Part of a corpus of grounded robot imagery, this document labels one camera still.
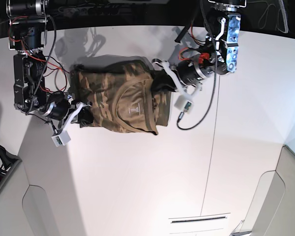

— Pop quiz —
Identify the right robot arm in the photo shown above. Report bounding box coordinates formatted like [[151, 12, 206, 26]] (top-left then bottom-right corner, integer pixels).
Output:
[[6, 0, 93, 131]]

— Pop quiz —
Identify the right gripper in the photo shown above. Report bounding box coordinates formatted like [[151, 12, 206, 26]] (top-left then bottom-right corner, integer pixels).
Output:
[[49, 92, 93, 129]]

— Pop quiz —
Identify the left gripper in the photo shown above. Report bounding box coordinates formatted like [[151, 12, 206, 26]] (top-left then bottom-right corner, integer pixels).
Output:
[[151, 58, 203, 93]]

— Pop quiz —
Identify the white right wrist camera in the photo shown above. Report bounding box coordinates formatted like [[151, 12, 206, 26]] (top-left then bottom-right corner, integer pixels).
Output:
[[50, 102, 85, 147]]

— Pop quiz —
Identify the black power strip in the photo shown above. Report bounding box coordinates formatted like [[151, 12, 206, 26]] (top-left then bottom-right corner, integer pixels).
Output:
[[58, 5, 120, 16]]

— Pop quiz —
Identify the camouflage T-shirt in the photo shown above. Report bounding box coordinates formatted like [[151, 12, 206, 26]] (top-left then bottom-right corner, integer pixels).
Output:
[[71, 59, 171, 135]]

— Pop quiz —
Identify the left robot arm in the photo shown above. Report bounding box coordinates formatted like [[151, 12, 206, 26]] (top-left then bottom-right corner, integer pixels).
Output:
[[151, 0, 247, 92]]

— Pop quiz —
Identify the grey cable loop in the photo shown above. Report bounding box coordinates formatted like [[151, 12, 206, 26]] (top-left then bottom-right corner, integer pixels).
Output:
[[258, 0, 290, 34]]

